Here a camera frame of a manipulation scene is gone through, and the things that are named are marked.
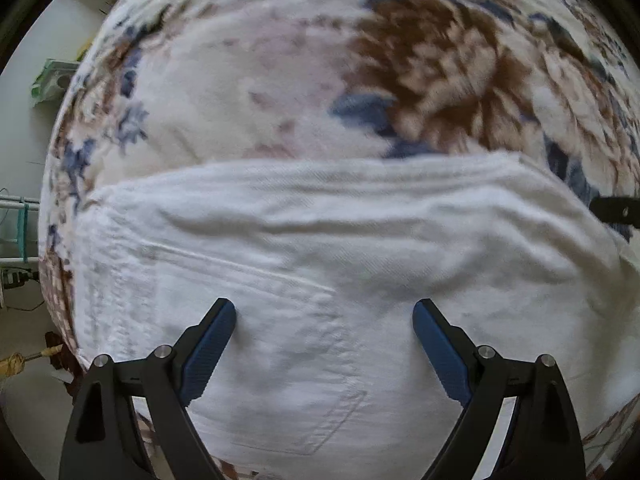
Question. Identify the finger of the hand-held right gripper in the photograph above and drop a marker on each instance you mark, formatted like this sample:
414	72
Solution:
617	209

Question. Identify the white pants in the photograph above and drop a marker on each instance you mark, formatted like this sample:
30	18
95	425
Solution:
320	280

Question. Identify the wooden stick with cloth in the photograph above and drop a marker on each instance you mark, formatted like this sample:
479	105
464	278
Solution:
25	360

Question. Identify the white metal rack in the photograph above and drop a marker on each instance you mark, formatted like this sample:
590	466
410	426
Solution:
20	230

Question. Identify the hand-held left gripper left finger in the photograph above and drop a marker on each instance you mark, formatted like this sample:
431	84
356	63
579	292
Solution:
210	347

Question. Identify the floral printed blanket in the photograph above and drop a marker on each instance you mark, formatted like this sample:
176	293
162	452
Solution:
280	75

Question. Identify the green and white box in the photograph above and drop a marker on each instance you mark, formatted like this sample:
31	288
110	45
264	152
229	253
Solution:
52	80

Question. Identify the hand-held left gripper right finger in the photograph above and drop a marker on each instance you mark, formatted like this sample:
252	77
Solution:
440	347

